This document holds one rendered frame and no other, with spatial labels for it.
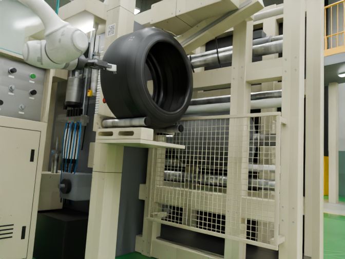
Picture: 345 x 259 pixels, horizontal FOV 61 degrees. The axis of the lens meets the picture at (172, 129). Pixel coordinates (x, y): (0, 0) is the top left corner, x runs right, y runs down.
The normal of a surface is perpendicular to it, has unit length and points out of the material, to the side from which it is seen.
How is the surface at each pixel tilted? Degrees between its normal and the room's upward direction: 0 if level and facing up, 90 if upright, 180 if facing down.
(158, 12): 90
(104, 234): 90
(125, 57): 85
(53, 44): 126
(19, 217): 90
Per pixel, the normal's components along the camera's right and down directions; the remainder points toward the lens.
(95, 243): -0.62, -0.13
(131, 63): 0.06, -0.11
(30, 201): 0.78, -0.02
